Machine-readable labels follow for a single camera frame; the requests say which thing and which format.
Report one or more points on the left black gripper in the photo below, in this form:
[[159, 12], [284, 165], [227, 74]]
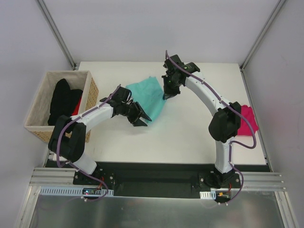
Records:
[[133, 113]]

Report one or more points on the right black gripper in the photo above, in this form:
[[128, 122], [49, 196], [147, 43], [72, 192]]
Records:
[[170, 85]]

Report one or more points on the teal t-shirt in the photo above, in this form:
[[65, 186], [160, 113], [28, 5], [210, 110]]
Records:
[[149, 94]]

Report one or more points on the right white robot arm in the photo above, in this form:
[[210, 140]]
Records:
[[225, 115]]

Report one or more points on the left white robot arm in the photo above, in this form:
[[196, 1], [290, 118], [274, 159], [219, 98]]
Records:
[[69, 135]]

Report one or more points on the red garment in basket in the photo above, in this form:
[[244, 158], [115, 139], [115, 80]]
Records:
[[76, 105]]

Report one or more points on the black garment in basket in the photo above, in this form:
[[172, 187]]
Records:
[[61, 101]]

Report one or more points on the wicker laundry basket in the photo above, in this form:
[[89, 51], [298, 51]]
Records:
[[36, 121]]

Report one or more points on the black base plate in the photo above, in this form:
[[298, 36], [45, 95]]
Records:
[[158, 180]]

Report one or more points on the left aluminium corner post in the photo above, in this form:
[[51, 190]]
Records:
[[56, 33]]

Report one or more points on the aluminium corner post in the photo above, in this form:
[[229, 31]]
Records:
[[56, 33], [263, 32]]

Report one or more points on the left white cable duct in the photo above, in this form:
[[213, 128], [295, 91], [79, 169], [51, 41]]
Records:
[[75, 191]]

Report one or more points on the white cable duct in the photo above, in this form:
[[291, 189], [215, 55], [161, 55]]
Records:
[[75, 191], [208, 195]]

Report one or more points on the right white cable duct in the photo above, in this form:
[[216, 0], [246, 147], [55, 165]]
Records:
[[208, 195]]

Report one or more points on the right aluminium corner post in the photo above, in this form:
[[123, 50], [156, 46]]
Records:
[[263, 32]]

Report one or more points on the aluminium rail frame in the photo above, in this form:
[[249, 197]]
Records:
[[263, 181]]

